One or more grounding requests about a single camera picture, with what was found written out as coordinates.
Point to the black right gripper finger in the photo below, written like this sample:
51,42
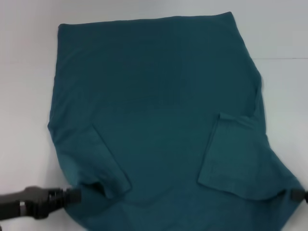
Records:
298,195

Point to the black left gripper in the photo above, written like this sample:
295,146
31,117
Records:
38,202

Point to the teal blue t-shirt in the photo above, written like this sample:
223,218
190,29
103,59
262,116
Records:
156,84

